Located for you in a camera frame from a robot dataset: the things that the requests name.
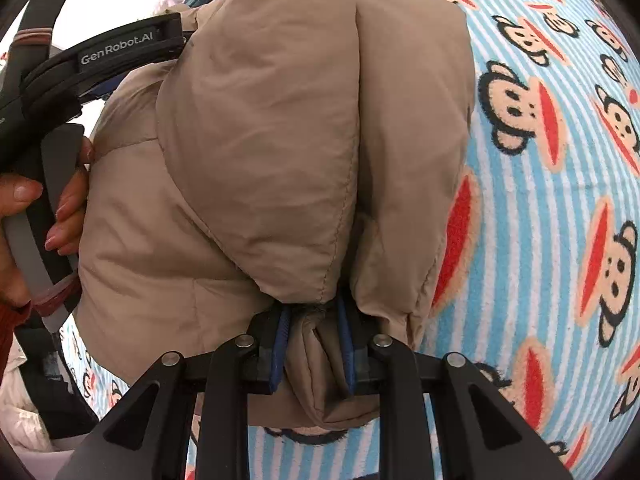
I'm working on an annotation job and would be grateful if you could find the beige puffer jacket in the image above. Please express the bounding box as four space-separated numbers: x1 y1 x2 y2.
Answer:
72 0 476 431

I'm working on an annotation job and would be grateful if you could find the person's left hand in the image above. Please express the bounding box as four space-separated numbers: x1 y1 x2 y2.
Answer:
0 137 96 309

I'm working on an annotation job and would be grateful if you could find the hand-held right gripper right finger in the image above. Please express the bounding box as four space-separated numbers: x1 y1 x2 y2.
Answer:
335 292 573 480

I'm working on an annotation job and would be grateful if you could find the blue striped printed blanket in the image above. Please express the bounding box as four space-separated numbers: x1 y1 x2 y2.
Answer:
60 0 640 480

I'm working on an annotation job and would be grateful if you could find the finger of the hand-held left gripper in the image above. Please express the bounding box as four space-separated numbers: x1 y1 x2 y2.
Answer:
77 62 126 106
150 12 185 58

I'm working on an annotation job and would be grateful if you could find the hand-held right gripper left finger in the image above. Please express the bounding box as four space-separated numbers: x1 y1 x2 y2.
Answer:
55 305 293 480

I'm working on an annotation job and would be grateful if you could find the pale cloth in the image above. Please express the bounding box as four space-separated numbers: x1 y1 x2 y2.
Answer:
0 335 66 461

